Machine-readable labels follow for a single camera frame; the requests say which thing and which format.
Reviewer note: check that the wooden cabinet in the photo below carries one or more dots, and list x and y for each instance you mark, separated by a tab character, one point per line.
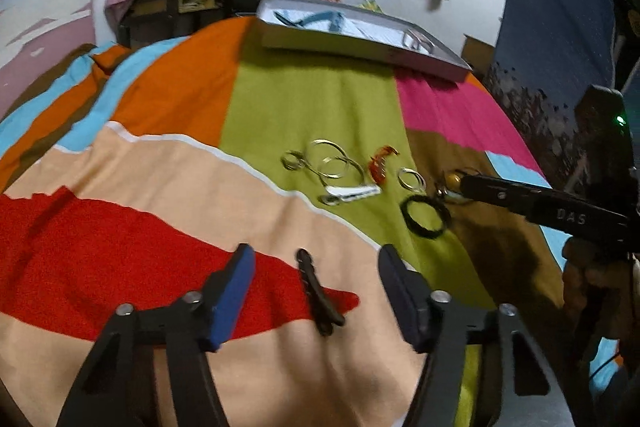
477	54

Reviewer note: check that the blue printed curtain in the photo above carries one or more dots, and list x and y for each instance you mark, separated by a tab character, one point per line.
550	32

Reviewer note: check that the yellow bear poster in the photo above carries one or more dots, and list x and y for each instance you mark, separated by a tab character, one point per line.
371	6

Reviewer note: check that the person's right hand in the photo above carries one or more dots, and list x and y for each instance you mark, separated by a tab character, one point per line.
610	287

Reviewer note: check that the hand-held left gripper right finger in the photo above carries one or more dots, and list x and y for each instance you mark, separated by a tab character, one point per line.
400	302

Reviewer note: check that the large silver hoop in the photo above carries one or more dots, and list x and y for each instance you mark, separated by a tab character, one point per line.
357	167
311	157

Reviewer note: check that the colourful striped blanket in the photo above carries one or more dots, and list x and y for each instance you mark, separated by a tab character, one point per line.
150	217

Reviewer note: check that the grey shallow cardboard box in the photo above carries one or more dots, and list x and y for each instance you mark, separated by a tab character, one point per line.
320	44

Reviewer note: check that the white hair clip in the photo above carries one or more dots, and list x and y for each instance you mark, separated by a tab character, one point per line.
357	193

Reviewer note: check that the pair of silver rings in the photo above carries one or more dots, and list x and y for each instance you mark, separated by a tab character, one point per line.
411	185

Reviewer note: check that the black hair clip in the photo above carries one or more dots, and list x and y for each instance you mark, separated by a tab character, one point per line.
315	292

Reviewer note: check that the orange hair claw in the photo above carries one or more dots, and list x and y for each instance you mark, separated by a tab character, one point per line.
376	167

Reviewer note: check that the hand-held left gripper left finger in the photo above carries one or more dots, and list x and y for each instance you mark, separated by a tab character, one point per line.
231	302

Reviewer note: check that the wooden desk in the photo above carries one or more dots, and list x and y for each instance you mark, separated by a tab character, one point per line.
160	2

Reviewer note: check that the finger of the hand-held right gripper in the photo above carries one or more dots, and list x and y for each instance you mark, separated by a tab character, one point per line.
530	202

